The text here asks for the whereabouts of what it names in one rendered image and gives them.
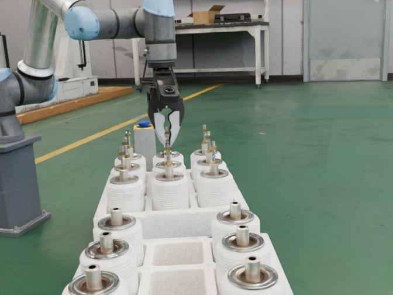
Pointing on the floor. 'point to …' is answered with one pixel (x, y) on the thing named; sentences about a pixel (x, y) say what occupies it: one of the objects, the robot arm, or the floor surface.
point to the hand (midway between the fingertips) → (168, 141)
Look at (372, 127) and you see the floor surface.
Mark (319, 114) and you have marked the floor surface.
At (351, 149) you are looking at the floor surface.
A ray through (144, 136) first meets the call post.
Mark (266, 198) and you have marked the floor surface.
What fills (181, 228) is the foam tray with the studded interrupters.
